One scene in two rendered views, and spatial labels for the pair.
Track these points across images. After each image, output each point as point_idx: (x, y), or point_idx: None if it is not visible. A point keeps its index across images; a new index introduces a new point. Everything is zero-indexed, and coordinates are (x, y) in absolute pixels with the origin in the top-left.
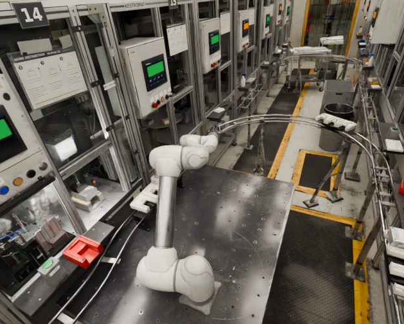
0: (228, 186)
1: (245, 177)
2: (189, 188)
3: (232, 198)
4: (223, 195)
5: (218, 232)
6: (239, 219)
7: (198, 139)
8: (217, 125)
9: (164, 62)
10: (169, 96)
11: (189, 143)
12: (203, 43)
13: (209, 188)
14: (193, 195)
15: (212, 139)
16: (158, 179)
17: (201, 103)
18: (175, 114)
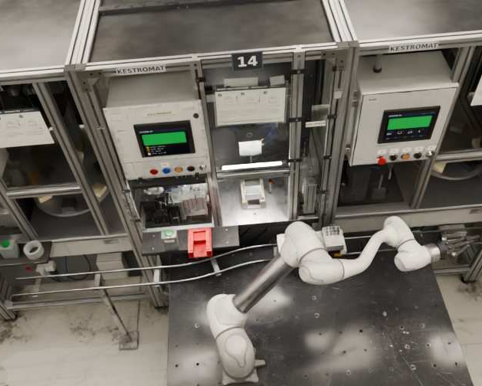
0: (406, 321)
1: (444, 334)
2: (367, 273)
3: (385, 338)
4: (383, 322)
5: (319, 347)
6: (355, 363)
7: (400, 240)
8: (472, 240)
9: (434, 117)
10: (424, 155)
11: (373, 238)
12: None
13: (385, 296)
14: (359, 286)
15: (415, 257)
16: (326, 236)
17: None
18: (465, 163)
